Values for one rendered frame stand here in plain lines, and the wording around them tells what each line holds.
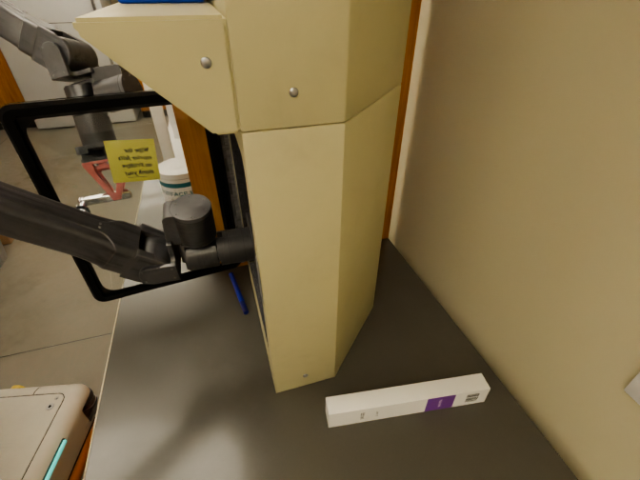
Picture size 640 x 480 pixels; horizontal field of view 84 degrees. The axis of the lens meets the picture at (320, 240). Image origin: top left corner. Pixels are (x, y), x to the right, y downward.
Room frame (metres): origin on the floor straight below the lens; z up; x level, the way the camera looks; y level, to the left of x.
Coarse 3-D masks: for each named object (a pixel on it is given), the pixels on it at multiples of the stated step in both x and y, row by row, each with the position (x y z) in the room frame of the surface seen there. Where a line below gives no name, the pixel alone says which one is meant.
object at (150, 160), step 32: (32, 128) 0.53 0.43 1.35; (64, 128) 0.54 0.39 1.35; (96, 128) 0.56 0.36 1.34; (128, 128) 0.58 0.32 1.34; (160, 128) 0.60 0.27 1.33; (192, 128) 0.62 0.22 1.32; (64, 160) 0.54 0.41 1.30; (96, 160) 0.55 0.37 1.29; (128, 160) 0.57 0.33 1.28; (160, 160) 0.59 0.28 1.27; (192, 160) 0.61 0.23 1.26; (64, 192) 0.53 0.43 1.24; (96, 192) 0.55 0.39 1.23; (128, 192) 0.57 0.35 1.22; (160, 192) 0.59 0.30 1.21; (192, 192) 0.61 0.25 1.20; (160, 224) 0.58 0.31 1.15
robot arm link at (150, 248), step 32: (0, 192) 0.37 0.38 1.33; (32, 192) 0.40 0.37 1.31; (0, 224) 0.36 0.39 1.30; (32, 224) 0.37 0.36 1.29; (64, 224) 0.38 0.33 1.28; (96, 224) 0.41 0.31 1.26; (128, 224) 0.44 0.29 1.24; (96, 256) 0.39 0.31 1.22; (128, 256) 0.39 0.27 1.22; (160, 256) 0.42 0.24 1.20
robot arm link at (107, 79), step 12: (48, 48) 0.65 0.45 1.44; (60, 48) 0.66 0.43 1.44; (48, 60) 0.65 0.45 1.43; (60, 60) 0.65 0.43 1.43; (60, 72) 0.64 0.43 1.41; (72, 72) 0.65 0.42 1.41; (84, 72) 0.65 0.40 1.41; (96, 72) 0.66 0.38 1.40; (108, 72) 0.65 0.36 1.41; (120, 72) 0.65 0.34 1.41; (96, 84) 0.65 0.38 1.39; (108, 84) 0.64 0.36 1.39; (120, 84) 0.64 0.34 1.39; (132, 84) 0.67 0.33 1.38
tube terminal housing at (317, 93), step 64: (256, 0) 0.35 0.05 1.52; (320, 0) 0.37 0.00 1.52; (384, 0) 0.46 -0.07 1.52; (256, 64) 0.35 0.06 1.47; (320, 64) 0.37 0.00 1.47; (384, 64) 0.48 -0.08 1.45; (256, 128) 0.35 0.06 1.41; (320, 128) 0.37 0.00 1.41; (384, 128) 0.50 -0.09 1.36; (256, 192) 0.35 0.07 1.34; (320, 192) 0.37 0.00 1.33; (384, 192) 0.53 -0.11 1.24; (256, 256) 0.37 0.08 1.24; (320, 256) 0.37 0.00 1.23; (320, 320) 0.37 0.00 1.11
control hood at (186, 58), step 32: (96, 32) 0.32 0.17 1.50; (128, 32) 0.32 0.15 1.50; (160, 32) 0.33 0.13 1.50; (192, 32) 0.34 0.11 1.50; (224, 32) 0.35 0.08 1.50; (128, 64) 0.32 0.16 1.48; (160, 64) 0.33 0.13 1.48; (192, 64) 0.34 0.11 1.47; (224, 64) 0.34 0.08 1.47; (192, 96) 0.34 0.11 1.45; (224, 96) 0.34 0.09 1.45; (224, 128) 0.34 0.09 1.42
